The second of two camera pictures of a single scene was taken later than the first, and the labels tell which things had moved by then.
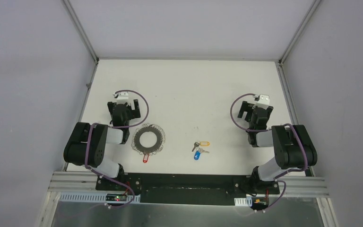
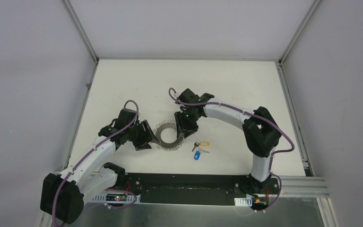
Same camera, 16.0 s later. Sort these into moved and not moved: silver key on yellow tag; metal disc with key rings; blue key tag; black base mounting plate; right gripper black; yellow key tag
Moved: right gripper black; metal disc with key rings
Not moved: yellow key tag; silver key on yellow tag; black base mounting plate; blue key tag
